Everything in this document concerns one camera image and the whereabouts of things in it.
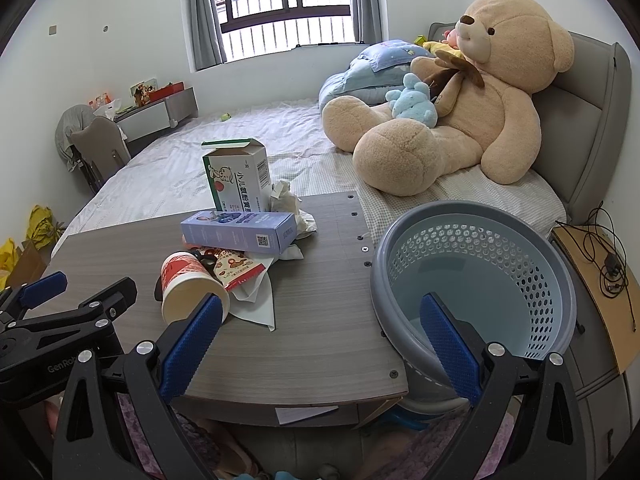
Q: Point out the grey white desk shelf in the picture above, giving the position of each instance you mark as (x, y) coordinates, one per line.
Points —
(161, 115)

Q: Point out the red box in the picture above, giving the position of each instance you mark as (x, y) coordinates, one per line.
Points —
(164, 92)

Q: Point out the red white snack wrapper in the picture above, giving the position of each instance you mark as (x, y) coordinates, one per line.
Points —
(231, 269)

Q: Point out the bed with white sheet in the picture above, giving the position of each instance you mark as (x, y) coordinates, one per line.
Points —
(168, 176)

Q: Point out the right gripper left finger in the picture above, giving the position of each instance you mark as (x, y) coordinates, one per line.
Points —
(91, 439)

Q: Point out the large beige teddy bear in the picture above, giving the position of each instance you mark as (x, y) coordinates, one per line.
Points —
(508, 50)

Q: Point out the yellow bag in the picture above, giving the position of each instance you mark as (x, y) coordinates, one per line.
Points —
(42, 228)

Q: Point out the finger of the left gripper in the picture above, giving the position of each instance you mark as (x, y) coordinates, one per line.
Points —
(16, 302)
(75, 317)

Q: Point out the grey curtain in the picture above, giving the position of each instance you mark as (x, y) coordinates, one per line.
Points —
(206, 35)
(366, 19)

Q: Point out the window with dark frame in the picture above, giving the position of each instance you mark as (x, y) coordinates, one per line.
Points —
(256, 27)

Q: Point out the yellow plush toy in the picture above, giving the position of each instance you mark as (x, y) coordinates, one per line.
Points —
(443, 50)

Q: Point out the wooden nightstand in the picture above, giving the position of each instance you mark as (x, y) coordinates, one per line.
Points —
(603, 356)

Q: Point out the small blue plush toy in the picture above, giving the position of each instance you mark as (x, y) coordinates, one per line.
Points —
(413, 101)

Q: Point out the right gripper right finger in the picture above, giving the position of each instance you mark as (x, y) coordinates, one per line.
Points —
(547, 441)

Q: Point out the grey padded headboard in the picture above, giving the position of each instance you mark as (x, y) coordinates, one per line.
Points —
(583, 117)

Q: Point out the blue folded quilt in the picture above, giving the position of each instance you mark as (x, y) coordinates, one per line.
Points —
(376, 70)

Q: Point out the grey chair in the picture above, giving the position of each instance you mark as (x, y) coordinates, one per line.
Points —
(92, 144)

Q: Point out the red white paper cup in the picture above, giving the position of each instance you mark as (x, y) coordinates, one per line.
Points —
(184, 282)

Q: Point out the blue-grey perforated laundry basket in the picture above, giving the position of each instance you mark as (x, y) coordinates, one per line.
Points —
(489, 268)

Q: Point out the white paper ball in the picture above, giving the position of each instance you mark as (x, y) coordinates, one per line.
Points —
(282, 199)

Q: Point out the light purple long box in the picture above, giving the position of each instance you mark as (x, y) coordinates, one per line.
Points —
(268, 233)

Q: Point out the right grey curtain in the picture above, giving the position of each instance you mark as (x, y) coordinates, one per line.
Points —
(366, 19)

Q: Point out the left grey curtain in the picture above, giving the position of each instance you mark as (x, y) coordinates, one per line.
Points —
(206, 35)

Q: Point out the green white medicine box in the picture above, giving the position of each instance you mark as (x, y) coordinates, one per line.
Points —
(238, 175)

